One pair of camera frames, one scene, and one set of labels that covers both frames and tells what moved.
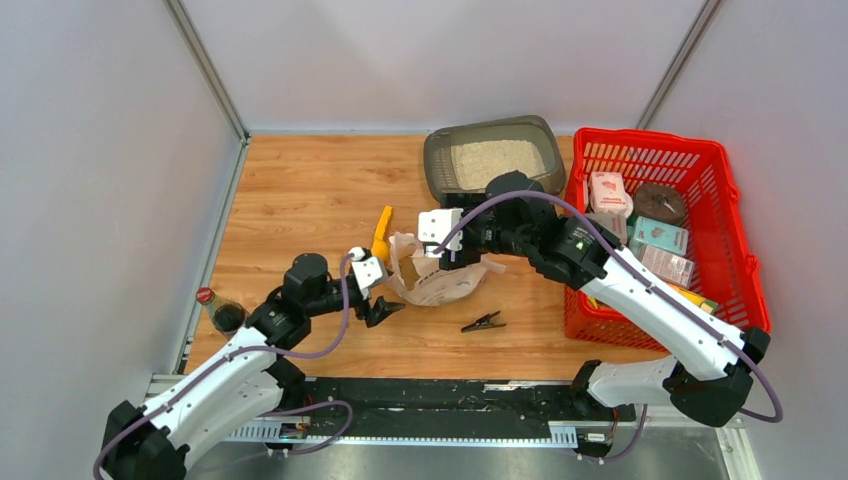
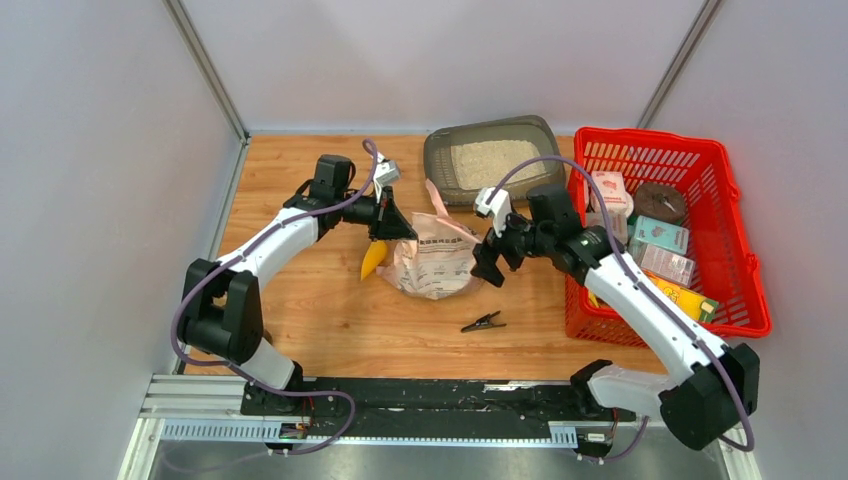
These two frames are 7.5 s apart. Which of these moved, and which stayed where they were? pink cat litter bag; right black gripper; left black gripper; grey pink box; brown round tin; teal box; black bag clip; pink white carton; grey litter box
Moved: right black gripper; left black gripper; pink cat litter bag
Stayed: teal box; black bag clip; grey litter box; pink white carton; brown round tin; grey pink box
